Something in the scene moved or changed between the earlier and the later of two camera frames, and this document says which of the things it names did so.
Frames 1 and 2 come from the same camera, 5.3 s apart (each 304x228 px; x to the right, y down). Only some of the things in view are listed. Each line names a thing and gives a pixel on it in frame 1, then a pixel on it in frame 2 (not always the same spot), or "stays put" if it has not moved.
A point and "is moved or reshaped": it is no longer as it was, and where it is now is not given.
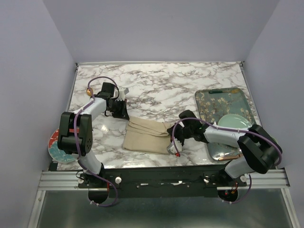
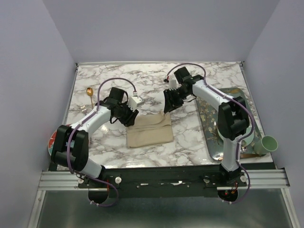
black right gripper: x=178 y=126 to x=172 y=105
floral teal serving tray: x=213 y=104 stays put
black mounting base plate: x=160 y=181 stays put
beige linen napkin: x=146 y=136 is moved or reshaped
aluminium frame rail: x=62 y=179 stays put
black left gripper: x=123 y=113 to x=129 y=120
